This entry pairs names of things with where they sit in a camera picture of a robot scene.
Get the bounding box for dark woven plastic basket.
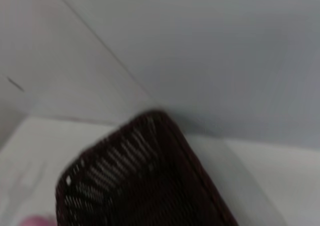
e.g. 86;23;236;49
55;109;240;226

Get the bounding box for pink ball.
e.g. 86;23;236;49
19;213;57;226

